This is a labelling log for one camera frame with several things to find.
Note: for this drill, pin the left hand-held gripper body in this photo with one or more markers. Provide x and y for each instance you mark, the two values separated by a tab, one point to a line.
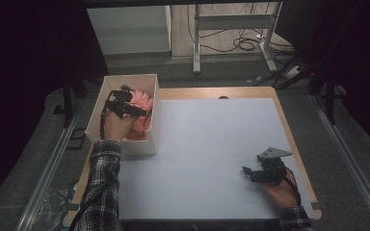
120	102

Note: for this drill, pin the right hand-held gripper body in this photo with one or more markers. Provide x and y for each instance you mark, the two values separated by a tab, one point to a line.
271	170

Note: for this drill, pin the pink glove with grey palm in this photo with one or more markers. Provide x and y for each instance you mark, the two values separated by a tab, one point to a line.
139	131

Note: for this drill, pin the white box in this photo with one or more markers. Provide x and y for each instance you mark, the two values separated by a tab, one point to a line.
109	86

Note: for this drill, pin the person's right hand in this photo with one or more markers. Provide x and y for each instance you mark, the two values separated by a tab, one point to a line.
281	192

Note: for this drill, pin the person's left hand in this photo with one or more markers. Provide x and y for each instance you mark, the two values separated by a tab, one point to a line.
115	126

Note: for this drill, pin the light blue table mat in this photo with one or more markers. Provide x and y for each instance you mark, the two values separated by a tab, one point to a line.
202	160

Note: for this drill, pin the wooden table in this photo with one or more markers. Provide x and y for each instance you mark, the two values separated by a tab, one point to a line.
189	93

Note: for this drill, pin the dark metal stand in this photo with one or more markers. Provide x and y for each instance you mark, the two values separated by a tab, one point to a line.
67	102
329	96

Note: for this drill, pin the white cabinet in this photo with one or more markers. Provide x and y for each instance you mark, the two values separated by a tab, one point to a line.
128	30

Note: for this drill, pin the white power adapter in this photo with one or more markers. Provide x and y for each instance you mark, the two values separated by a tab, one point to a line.
292	72

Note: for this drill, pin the clear plastic bag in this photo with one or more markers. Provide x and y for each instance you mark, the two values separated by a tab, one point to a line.
56	205

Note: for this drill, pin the aluminium rail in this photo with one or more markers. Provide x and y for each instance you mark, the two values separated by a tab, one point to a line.
350	160
49	170

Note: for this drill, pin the white metal desk frame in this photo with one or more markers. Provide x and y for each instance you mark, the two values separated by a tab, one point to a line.
234	21

